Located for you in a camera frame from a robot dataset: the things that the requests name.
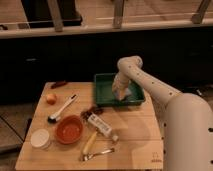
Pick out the green plastic tray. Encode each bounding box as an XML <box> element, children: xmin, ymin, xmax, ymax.
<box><xmin>94</xmin><ymin>73</ymin><xmax>145</xmax><ymax>107</ymax></box>

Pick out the small orange fruit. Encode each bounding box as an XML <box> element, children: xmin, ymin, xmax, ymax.
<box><xmin>46</xmin><ymin>93</ymin><xmax>57</xmax><ymax>105</ymax></box>

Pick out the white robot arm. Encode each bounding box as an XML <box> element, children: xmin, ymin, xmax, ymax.
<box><xmin>112</xmin><ymin>56</ymin><xmax>213</xmax><ymax>171</ymax></box>

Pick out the white round container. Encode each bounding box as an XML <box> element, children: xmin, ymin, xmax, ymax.
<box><xmin>30</xmin><ymin>129</ymin><xmax>50</xmax><ymax>149</ymax></box>

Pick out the brown dried fruit cluster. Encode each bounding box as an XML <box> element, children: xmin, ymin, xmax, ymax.
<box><xmin>80</xmin><ymin>106</ymin><xmax>103</xmax><ymax>119</ymax></box>

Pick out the white tube bottle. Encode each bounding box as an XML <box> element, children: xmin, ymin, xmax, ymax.
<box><xmin>88</xmin><ymin>114</ymin><xmax>119</xmax><ymax>142</ymax></box>

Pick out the white handled dish brush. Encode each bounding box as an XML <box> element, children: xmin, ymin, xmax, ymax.
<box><xmin>47</xmin><ymin>94</ymin><xmax>77</xmax><ymax>124</ymax></box>

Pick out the yellow handled utensil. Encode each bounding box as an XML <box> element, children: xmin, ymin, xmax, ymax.
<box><xmin>82</xmin><ymin>131</ymin><xmax>98</xmax><ymax>155</ymax></box>

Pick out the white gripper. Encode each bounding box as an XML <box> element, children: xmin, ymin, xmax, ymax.
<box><xmin>112</xmin><ymin>72</ymin><xmax>130</xmax><ymax>101</ymax></box>

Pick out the silver metal spoon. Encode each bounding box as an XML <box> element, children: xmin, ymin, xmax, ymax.
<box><xmin>80</xmin><ymin>148</ymin><xmax>115</xmax><ymax>161</ymax></box>

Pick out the orange bowl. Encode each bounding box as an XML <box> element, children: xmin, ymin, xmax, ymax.
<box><xmin>55</xmin><ymin>115</ymin><xmax>83</xmax><ymax>144</ymax></box>

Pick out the blue sponge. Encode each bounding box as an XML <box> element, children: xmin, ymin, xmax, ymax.
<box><xmin>124</xmin><ymin>88</ymin><xmax>132</xmax><ymax>98</ymax></box>

